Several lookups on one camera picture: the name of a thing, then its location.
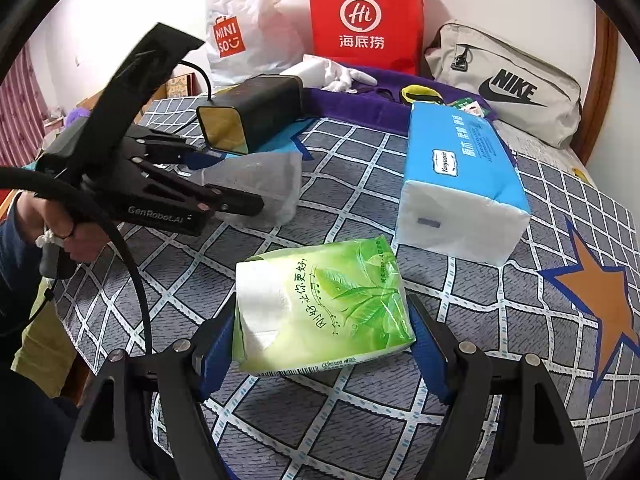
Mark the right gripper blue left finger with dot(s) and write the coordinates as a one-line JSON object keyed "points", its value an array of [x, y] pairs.
{"points": [[213, 353]]}

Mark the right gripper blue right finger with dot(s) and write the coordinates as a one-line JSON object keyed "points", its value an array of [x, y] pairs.
{"points": [[426, 350]]}

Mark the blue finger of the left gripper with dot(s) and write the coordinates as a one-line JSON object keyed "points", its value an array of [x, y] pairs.
{"points": [[200, 160]]}

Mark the clear plastic bag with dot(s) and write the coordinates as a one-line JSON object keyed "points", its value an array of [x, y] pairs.
{"points": [[275, 176]]}

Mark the green tea tissue pack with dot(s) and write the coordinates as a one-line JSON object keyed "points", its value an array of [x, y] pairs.
{"points": [[310, 309]]}

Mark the green wet wipe packet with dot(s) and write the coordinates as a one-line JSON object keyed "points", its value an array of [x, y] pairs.
{"points": [[460, 104]]}

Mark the yellow pouch with black straps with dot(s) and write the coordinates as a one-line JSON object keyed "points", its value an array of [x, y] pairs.
{"points": [[417, 93]]}

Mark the white orange snack sachet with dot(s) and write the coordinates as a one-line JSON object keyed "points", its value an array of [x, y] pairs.
{"points": [[474, 108]]}

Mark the person's left hand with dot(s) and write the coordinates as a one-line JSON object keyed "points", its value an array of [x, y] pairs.
{"points": [[82, 242]]}

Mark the dark green tea tin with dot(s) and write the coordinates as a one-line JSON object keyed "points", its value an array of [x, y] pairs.
{"points": [[248, 115]]}

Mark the brown patterned box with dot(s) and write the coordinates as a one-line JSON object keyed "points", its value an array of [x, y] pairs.
{"points": [[182, 86]]}

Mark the purple plush toy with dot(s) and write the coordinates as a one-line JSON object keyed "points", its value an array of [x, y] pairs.
{"points": [[74, 114]]}

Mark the white Miniso plastic bag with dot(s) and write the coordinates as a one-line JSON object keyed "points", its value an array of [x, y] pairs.
{"points": [[246, 38]]}

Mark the grey checked tablecloth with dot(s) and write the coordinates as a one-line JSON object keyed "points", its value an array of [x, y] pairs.
{"points": [[360, 421]]}

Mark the blue tissue pack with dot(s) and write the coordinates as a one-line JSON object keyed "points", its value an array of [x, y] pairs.
{"points": [[461, 195]]}

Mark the purple towel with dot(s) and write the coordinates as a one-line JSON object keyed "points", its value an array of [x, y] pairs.
{"points": [[381, 107]]}

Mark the red Haidilao paper bag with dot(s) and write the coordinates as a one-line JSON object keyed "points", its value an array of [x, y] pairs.
{"points": [[385, 34]]}

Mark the grey Nike pouch bag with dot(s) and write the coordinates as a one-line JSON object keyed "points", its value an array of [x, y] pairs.
{"points": [[524, 91]]}

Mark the wooden door frame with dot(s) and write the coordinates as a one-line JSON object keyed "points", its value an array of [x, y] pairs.
{"points": [[599, 91]]}

